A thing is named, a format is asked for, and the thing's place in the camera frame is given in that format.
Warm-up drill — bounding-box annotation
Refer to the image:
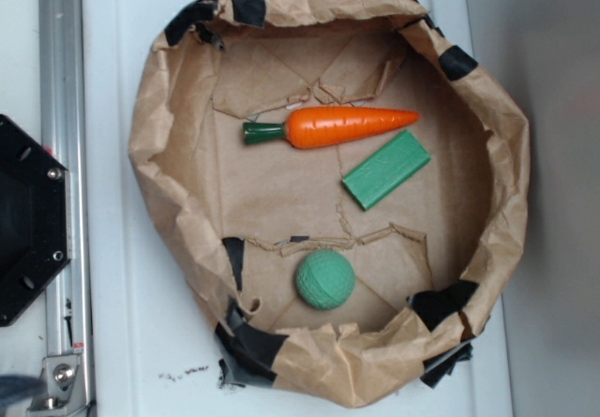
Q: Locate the brown paper bag tray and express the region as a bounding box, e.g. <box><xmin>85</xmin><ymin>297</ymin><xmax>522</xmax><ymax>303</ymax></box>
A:
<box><xmin>128</xmin><ymin>0</ymin><xmax>530</xmax><ymax>408</ymax></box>

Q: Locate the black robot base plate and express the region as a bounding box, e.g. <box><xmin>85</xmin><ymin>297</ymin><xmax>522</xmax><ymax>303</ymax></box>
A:
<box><xmin>1</xmin><ymin>115</ymin><xmax>70</xmax><ymax>327</ymax></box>

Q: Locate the metal corner bracket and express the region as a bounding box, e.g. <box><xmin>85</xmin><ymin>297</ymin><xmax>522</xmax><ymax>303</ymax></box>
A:
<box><xmin>26</xmin><ymin>354</ymin><xmax>89</xmax><ymax>416</ymax></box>

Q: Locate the orange toy carrot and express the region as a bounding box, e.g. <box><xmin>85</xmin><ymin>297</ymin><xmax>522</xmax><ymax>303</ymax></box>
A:
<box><xmin>243</xmin><ymin>107</ymin><xmax>419</xmax><ymax>149</ymax></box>

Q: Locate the green dimpled ball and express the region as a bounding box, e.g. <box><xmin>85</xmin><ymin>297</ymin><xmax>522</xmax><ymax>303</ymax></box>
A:
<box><xmin>294</xmin><ymin>249</ymin><xmax>355</xmax><ymax>310</ymax></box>

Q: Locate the aluminium extrusion rail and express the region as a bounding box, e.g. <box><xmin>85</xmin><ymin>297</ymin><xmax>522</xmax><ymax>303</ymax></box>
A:
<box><xmin>39</xmin><ymin>0</ymin><xmax>97</xmax><ymax>416</ymax></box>

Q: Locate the green rectangular block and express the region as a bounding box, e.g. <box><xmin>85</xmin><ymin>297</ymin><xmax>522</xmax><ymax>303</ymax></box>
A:
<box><xmin>341</xmin><ymin>130</ymin><xmax>430</xmax><ymax>211</ymax></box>

